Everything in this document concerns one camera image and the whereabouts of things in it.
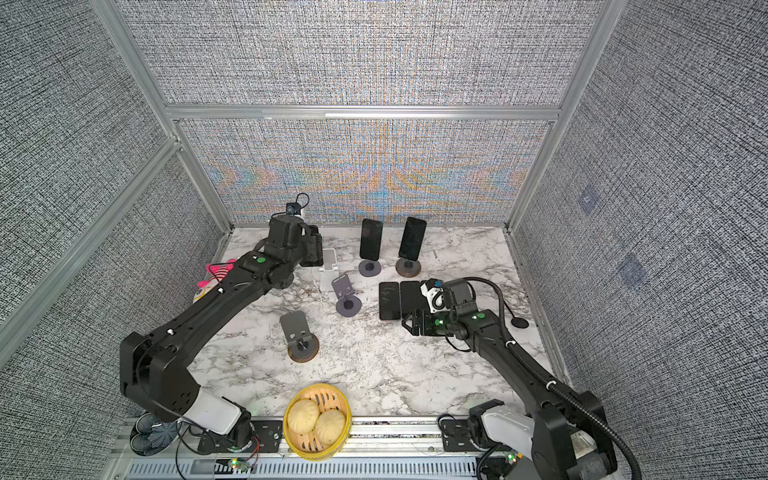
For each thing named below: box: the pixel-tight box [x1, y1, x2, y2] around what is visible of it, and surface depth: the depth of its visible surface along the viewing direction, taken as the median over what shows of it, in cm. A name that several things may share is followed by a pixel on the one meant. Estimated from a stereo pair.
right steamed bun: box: [315, 409, 346, 446], surface depth 71 cm
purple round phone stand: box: [332, 274, 363, 317], surface depth 98 cm
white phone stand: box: [319, 248, 339, 291], surface depth 105 cm
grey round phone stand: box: [358, 259, 382, 277], surface depth 108 cm
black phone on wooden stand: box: [398, 216, 427, 262], surface depth 102 cm
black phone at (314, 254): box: [299, 225, 323, 267], surface depth 75 cm
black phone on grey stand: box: [360, 218, 384, 261], surface depth 101 cm
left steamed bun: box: [287, 399, 320, 434], surface depth 73 cm
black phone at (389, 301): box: [379, 282, 401, 321], surface depth 100 cm
